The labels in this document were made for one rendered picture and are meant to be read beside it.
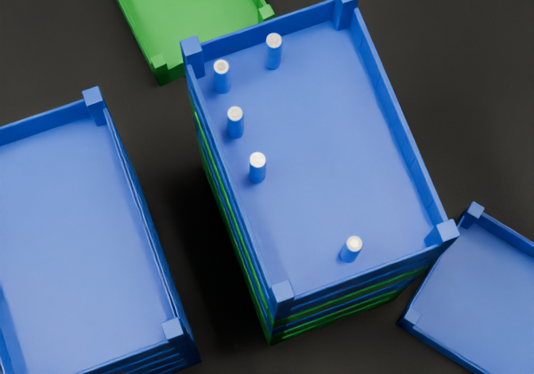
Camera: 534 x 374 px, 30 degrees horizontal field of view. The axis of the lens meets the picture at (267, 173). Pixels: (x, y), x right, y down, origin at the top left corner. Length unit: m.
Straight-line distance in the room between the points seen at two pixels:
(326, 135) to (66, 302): 0.35
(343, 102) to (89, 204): 0.32
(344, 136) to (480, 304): 0.48
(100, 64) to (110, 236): 0.48
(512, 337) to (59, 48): 0.82
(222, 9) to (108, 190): 0.51
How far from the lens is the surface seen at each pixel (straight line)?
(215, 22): 1.60
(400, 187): 1.11
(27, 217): 1.21
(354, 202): 1.10
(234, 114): 1.06
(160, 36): 1.60
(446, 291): 1.51
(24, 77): 1.61
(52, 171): 1.21
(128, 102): 1.57
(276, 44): 1.09
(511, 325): 1.53
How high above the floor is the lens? 1.47
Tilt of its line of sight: 75 degrees down
